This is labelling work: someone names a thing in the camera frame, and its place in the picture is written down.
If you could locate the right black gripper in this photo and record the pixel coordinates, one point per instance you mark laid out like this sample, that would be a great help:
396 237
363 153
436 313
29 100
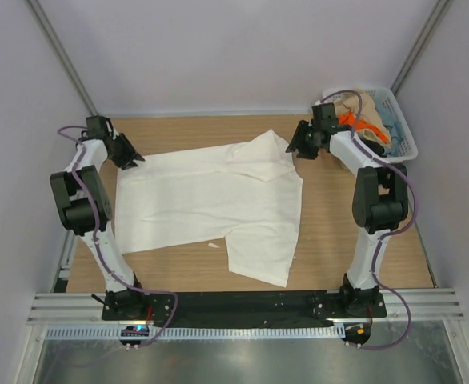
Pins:
306 141

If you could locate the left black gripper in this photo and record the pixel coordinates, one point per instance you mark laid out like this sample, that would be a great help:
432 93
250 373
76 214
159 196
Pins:
119 148

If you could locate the white t shirt red print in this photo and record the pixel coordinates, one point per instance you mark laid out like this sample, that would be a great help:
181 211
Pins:
249 194

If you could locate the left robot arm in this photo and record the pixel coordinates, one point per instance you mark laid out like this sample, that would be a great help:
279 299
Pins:
84 208

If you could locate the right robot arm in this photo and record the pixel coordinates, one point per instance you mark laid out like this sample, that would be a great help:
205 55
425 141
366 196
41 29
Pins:
379 205

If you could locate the orange garment in basket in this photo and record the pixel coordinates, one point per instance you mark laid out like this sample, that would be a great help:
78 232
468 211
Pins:
365 129

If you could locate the black garment in basket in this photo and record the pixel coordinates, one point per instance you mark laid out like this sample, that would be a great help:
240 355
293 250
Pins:
375 147

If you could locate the beige garment in basket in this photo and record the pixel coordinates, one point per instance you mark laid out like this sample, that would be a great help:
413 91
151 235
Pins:
350 103

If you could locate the light blue garment in basket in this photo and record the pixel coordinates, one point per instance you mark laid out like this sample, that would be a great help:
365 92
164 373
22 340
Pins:
395 129

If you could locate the white plastic basket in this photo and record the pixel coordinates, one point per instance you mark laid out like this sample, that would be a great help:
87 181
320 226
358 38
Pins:
383 96

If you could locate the left corner aluminium post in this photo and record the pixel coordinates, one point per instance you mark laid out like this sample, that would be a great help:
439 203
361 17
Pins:
60 53

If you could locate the corner aluminium post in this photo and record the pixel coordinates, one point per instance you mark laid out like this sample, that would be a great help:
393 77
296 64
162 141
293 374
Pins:
60 53
426 33

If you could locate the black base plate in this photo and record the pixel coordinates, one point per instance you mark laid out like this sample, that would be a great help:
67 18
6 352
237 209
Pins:
243 310

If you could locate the white slotted cable duct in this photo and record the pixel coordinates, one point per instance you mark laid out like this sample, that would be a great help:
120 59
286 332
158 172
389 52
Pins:
125 332

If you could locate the right corner aluminium post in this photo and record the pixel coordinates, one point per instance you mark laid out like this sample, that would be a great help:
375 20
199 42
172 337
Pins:
426 33

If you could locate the aluminium rail frame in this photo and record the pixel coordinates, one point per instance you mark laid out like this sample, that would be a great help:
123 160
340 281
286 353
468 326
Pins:
64 308

